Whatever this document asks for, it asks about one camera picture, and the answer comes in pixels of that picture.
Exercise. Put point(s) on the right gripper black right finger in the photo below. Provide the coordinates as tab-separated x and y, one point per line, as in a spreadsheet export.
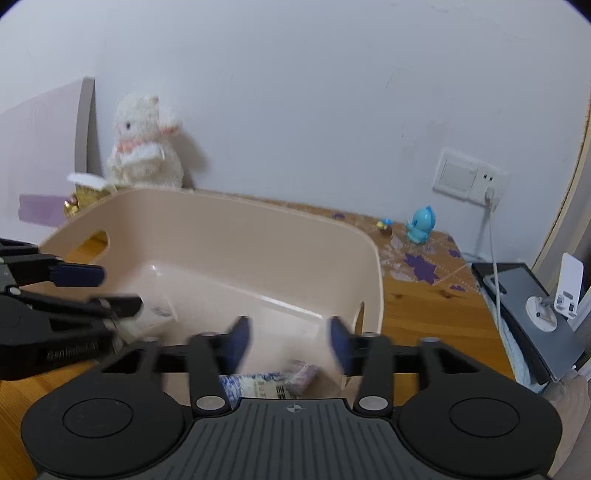
432	410

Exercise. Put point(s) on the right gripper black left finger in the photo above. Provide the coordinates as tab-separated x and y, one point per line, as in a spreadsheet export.
131	411

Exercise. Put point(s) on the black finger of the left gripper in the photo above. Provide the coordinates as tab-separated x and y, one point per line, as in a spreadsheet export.
94	308
23	264

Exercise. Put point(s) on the white small box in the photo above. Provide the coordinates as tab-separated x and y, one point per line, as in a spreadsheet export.
151	322

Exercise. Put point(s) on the blue white patterned box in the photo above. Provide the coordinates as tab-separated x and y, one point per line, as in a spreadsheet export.
267	386

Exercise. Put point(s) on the grey laptop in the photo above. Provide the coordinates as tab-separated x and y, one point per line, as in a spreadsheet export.
548	343

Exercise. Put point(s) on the beige plastic storage bin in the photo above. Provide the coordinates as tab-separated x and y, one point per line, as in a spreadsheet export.
213	258

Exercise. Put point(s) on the gold tissue pack box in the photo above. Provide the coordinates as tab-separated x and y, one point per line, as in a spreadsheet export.
89	189

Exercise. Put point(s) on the pink purple headboard panel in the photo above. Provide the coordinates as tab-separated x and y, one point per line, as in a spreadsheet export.
43	140

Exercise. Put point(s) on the white plush lamb toy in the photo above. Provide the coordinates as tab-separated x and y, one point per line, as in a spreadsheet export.
143	154

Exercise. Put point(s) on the white phone stand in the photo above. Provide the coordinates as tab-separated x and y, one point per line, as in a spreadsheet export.
566	301

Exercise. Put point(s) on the blue cartoon figurine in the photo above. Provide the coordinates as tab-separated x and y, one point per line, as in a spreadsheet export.
420	226

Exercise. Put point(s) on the tiny colourful figurine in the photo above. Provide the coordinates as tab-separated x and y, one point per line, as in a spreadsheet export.
385	226

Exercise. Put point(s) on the white wall switch socket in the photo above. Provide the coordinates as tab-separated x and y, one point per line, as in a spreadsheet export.
468	179

